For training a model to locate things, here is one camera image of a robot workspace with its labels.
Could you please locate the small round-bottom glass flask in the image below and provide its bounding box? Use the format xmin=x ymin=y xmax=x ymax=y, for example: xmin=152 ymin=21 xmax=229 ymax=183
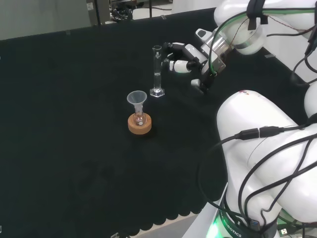
xmin=133 ymin=106 xmax=146 ymax=126

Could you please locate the clear plastic funnel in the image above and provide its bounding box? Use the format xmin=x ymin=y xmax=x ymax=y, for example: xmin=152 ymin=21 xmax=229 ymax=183
xmin=127 ymin=91 xmax=147 ymax=112

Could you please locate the cork ring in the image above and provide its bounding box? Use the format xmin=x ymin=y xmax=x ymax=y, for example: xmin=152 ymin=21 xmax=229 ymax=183
xmin=127 ymin=113 xmax=153 ymax=135

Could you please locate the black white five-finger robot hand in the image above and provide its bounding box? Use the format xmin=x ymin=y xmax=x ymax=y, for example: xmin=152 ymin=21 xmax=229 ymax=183
xmin=162 ymin=28 xmax=227 ymax=96

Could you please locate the black bench cloth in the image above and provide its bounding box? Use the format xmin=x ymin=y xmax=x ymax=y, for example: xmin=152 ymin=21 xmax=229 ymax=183
xmin=0 ymin=7 xmax=317 ymax=238

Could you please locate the grey metal cabinet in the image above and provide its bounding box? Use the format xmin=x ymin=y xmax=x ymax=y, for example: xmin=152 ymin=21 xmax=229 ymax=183
xmin=85 ymin=0 xmax=111 ymax=27

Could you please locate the green cable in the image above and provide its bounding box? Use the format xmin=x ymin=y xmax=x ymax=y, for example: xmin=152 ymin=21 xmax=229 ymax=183
xmin=207 ymin=7 xmax=317 ymax=75

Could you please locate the black cable bundle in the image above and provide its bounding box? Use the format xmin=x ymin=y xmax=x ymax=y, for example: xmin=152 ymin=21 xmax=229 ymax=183
xmin=110 ymin=5 xmax=134 ymax=21

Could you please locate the clear glass graduated cylinder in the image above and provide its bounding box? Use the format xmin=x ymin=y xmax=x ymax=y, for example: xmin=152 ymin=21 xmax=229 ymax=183
xmin=150 ymin=45 xmax=165 ymax=98

